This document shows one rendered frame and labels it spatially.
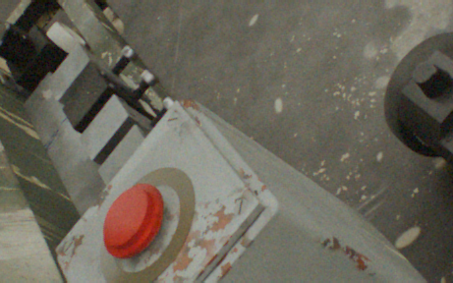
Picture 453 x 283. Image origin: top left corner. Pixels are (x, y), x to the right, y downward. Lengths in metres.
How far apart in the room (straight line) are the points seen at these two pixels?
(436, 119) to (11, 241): 0.78
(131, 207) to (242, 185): 0.06
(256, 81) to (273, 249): 1.65
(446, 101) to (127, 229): 0.99
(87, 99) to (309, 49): 1.12
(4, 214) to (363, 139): 1.07
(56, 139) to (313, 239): 0.59
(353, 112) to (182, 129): 1.35
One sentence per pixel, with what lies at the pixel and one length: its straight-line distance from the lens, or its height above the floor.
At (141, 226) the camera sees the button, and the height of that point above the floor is 0.94.
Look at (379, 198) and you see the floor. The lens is 1.73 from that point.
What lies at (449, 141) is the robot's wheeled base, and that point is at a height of 0.19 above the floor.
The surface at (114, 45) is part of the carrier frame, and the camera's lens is 2.24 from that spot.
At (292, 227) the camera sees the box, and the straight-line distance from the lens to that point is 0.47.
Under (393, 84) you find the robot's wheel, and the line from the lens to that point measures 1.55.
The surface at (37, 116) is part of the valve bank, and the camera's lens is 1.09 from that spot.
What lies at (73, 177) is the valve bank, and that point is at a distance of 0.97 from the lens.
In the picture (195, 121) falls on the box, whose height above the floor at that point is 0.93.
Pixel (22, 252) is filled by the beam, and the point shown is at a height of 0.83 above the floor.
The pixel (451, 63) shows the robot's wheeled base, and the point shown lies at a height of 0.21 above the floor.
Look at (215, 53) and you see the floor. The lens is 2.27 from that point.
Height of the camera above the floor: 1.22
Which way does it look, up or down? 36 degrees down
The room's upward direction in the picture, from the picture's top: 56 degrees counter-clockwise
